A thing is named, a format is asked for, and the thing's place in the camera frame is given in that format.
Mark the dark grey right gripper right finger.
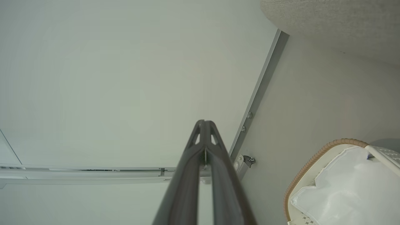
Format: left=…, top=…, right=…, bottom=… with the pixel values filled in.
left=204, top=120, right=258, bottom=225

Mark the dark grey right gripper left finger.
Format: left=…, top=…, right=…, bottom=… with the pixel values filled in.
left=152, top=120, right=206, bottom=225

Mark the white laundry basket rattan rim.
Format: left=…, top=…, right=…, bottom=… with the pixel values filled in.
left=283, top=138, right=400, bottom=225

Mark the white basket liner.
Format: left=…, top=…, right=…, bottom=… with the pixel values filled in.
left=290, top=146, right=400, bottom=225

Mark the grey curved corner bracket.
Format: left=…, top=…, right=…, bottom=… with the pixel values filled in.
left=233, top=154, right=250, bottom=180

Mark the grey horizontal frame rail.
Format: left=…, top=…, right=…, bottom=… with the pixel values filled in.
left=0, top=165, right=213, bottom=190

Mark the grey metal frame post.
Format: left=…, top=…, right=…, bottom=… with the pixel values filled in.
left=229, top=29, right=290, bottom=163

